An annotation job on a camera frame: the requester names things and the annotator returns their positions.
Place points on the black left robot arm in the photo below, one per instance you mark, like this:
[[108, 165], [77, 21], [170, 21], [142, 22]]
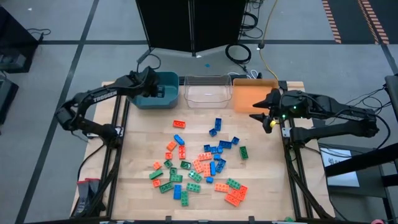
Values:
[[102, 95]]

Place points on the black equipment case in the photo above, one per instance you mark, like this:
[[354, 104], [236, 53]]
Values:
[[7, 99]]

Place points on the black stand frame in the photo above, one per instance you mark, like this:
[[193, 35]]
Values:
[[357, 161]]

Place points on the small pink object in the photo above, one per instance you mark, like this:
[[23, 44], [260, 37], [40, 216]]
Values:
[[378, 221]]

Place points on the clear plastic bin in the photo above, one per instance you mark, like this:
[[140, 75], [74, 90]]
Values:
[[208, 93]]

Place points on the black cabinet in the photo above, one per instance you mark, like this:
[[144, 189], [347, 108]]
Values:
[[15, 37]]

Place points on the black table clamp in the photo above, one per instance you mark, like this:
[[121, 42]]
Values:
[[168, 219], [251, 219]]

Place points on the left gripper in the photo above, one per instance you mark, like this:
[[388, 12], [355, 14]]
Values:
[[146, 81]]

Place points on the small green object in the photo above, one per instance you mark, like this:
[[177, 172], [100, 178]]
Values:
[[289, 219]]

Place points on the black folding screen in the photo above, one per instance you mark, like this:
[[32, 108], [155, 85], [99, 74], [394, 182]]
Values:
[[168, 25]]

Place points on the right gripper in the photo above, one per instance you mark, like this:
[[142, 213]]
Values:
[[284, 105]]

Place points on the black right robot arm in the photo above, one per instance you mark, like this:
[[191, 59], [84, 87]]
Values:
[[329, 107]]

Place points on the orange plastic bin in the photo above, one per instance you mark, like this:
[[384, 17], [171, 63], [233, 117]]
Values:
[[245, 96]]

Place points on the teal plastic bin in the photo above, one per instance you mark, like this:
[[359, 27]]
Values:
[[169, 93]]

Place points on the black tool with red top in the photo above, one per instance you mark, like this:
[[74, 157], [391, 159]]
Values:
[[82, 193], [94, 189]]

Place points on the yellow clip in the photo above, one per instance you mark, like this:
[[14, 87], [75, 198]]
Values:
[[273, 124]]

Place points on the black upright panel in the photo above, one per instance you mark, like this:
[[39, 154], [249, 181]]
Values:
[[392, 93]]

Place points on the pile of toy bricks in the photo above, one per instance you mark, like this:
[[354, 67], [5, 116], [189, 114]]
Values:
[[112, 174]]

